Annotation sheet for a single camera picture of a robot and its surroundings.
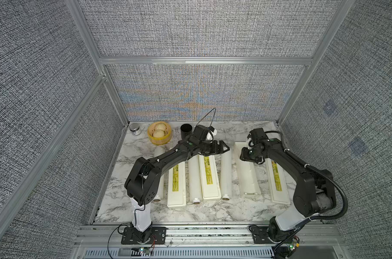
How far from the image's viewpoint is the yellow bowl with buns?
107 cm

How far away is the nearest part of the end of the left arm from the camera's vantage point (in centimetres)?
75

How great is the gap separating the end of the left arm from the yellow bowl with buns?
392 mm
